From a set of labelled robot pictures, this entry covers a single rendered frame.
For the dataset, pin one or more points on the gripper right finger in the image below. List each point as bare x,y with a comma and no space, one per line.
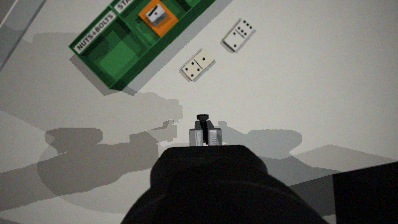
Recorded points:
213,136

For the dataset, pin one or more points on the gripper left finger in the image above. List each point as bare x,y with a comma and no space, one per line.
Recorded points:
196,135

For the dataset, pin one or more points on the green rack of labelled bins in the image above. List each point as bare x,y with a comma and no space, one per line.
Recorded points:
109,46

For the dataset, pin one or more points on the white domino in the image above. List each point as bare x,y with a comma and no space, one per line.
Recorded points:
198,64
239,34

